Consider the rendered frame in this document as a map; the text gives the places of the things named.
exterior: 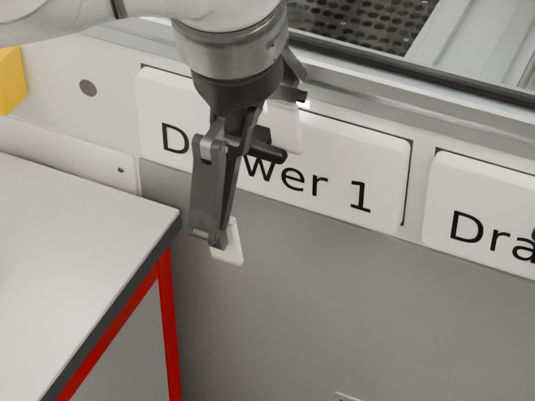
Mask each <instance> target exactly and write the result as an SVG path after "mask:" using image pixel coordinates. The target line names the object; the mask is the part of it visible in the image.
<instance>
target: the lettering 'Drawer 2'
mask: <svg viewBox="0 0 535 401"><path fill-rule="evenodd" d="M459 215H460V216H465V217H467V218H469V219H471V220H473V221H474V222H475V223H476V224H477V225H478V234H477V235H476V237H475V238H473V239H464V238H461V237H458V236H456V230H457V225H458V219H459ZM482 236H483V226H482V223H481V222H480V221H479V220H478V219H477V218H475V217H473V216H471V215H469V214H466V213H463V212H459V211H454V216H453V222H452V227H451V237H450V238H452V239H457V240H459V241H463V242H466V243H477V242H478V241H479V240H480V239H481V238H482ZM499 236H508V237H510V233H507V232H500V233H498V230H495V229H494V233H493V237H492V241H491V246H490V250H491V251H495V247H496V243H497V238H498V237H499ZM517 241H525V242H527V243H530V244H531V245H532V246H533V249H531V248H528V247H523V246H516V247H514V248H513V250H512V253H513V256H514V257H515V258H517V259H520V260H523V261H528V260H530V262H531V263H534V264H535V243H534V242H533V241H532V240H530V239H526V238H521V237H517ZM519 249H522V250H526V251H531V252H532V255H531V256H530V257H528V258H523V257H521V256H519V255H518V254H517V250H519Z"/></svg>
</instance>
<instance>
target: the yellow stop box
mask: <svg viewBox="0 0 535 401"><path fill-rule="evenodd" d="M27 94H28V92H27V87H26V81H25V73H24V69H23V64H22V59H21V51H20V46H19V45H17V46H12V47H7V48H2V49H0V115H3V116H7V115H9V114H10V113H11V112H12V111H13V110H14V109H15V108H16V107H17V106H18V104H19V103H20V102H21V101H22V100H23V99H24V98H25V97H26V96H27Z"/></svg>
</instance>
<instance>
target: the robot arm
mask: <svg viewBox="0 0 535 401"><path fill-rule="evenodd" d="M140 17H160V18H169V19H170V21H171V25H172V29H173V33H174V40H175V43H176V47H177V51H178V54H179V56H180V57H181V59H182V60H183V61H184V62H185V64H186V65H187V66H188V67H189V68H190V71H191V76H192V80H193V85H194V87H195V89H196V90H197V92H198V94H199V95H200V96H201V97H202V98H203V100H204V101H205V102H206V103H207V104H208V105H209V106H210V116H209V124H210V127H209V130H208V132H207V133H206V134H205V135H203V134H198V133H196V134H195V135H194V136H193V138H192V142H191V146H192V152H193V171H192V181H191V190H190V200H189V219H188V228H187V234H188V235H189V236H193V237H196V238H198V239H203V240H205V241H207V243H208V245H209V247H210V251H211V255H212V257H213V258H215V259H219V260H222V261H225V262H227V263H231V264H233V265H236V266H238V267H240V266H242V264H243V262H244V259H243V254H242V250H241V245H240V238H239V233H238V229H237V225H236V218H235V217H234V216H230V214H231V210H232V203H233V198H234V194H235V190H236V183H237V178H238V175H239V171H240V163H241V159H242V156H243V155H244V154H246V153H247V152H248V151H249V148H250V144H251V140H252V132H253V128H254V126H255V125H256V124H257V123H258V118H259V116H260V114H261V112H262V111H263V109H264V108H263V106H264V103H265V100H267V112H268V118H269V125H270V131H271V142H272V145H273V146H276V147H279V148H282V149H284V150H286V151H287V152H289V153H292V154H297V155H301V153H302V152H303V144H302V135H301V127H300V119H299V105H298V104H297V103H296V102H299V103H305V102H306V100H307V96H308V92H307V91H304V90H302V89H298V88H297V87H298V85H299V82H301V83H304V82H305V81H306V79H307V70H306V69H305V68H304V67H303V65H302V64H301V63H300V61H299V60H298V58H297V57H296V56H295V54H294V53H293V52H292V51H291V50H290V49H289V46H288V42H287V41H288V40H289V37H288V35H289V31H288V23H287V7H286V0H0V49H2V48H7V47H12V46H17V45H25V44H29V43H34V42H39V41H45V40H49V39H53V38H56V37H62V36H66V35H69V34H73V33H79V32H81V31H84V30H86V29H89V28H91V27H93V26H96V25H100V24H103V23H107V22H110V21H116V20H120V19H125V18H140ZM224 134H229V135H232V136H236V137H241V138H240V144H239V143H236V142H231V141H229V140H225V139H223V137H224Z"/></svg>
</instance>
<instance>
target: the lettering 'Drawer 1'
mask: <svg viewBox="0 0 535 401"><path fill-rule="evenodd" d="M167 127H169V128H171V129H174V130H176V131H178V132H179V133H180V134H181V135H182V137H183V138H184V142H185V145H184V148H183V149H182V150H174V149H171V148H168V142H167V132H166V128H167ZM162 137H163V147H164V150H168V151H170V152H173V153H176V154H184V153H186V152H187V151H188V149H189V139H188V137H187V135H186V134H185V132H184V131H183V130H181V129H179V128H177V127H175V126H172V125H170V124H166V123H162ZM243 157H244V162H245V165H246V167H247V170H248V175H249V176H251V177H254V176H255V173H256V169H257V166H258V164H260V168H261V172H262V174H263V178H264V180H265V181H268V182H269V181H270V178H271V174H272V171H273V169H274V167H275V163H271V165H270V167H269V170H268V172H267V176H266V173H265V170H264V165H263V163H262V159H259V158H257V159H256V161H255V164H254V166H253V169H252V170H251V167H250V165H249V161H248V157H247V155H246V154H244V155H243ZM288 171H294V172H296V173H297V174H298V175H299V176H300V179H298V178H296V177H291V176H288V175H286V173H287V172H288ZM281 178H282V181H283V183H284V184H285V185H286V186H287V187H288V188H289V189H293V190H295V191H301V192H303V188H296V187H293V186H291V185H289V184H288V183H287V180H286V178H288V179H291V180H294V181H298V182H302V183H304V182H305V180H304V176H303V174H302V173H301V172H300V171H298V170H297V169H294V168H285V169H284V170H283V171H282V173H281ZM318 181H326V182H327V183H328V178H325V177H320V178H318V179H317V176H316V175H313V185H312V195H313V196H317V183H318ZM351 185H360V189H359V201H358V206H357V205H355V204H350V207H351V208H356V209H359V210H362V211H364V212H369V213H370V209H367V208H363V202H364V191H365V183H363V182H360V181H351Z"/></svg>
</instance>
